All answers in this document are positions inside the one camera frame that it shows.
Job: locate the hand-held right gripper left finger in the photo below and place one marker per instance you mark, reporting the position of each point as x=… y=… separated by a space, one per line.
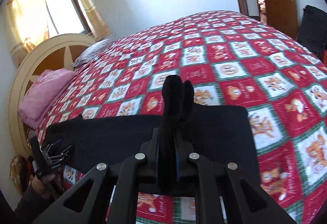
x=150 y=160

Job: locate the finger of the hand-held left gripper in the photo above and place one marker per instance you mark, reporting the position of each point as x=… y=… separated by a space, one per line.
x=52 y=147
x=61 y=155

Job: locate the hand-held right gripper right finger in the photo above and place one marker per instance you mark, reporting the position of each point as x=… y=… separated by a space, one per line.
x=178 y=160

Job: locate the black pants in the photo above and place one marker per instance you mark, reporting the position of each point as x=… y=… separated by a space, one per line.
x=115 y=132

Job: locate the person's left forearm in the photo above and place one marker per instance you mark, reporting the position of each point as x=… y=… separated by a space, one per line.
x=33 y=207

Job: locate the person's left hand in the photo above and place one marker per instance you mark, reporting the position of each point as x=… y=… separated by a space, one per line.
x=43 y=187

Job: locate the folded pink blanket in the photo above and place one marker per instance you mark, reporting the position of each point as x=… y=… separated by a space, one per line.
x=43 y=96

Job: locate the cream and wood headboard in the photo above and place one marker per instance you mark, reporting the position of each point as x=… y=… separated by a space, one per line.
x=51 y=53

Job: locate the striped pillow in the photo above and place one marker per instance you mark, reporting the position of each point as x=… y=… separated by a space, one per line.
x=93 y=51

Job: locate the red checked printed bedspread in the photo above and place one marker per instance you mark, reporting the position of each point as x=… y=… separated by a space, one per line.
x=242 y=65

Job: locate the wide yellow curtain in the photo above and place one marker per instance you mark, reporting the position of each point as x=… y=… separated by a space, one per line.
x=25 y=9

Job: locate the window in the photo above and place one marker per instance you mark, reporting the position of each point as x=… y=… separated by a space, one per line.
x=63 y=7

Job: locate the narrow yellow curtain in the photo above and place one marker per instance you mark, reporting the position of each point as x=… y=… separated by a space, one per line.
x=86 y=4

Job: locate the black folding chair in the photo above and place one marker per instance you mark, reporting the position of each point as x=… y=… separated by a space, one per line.
x=311 y=32

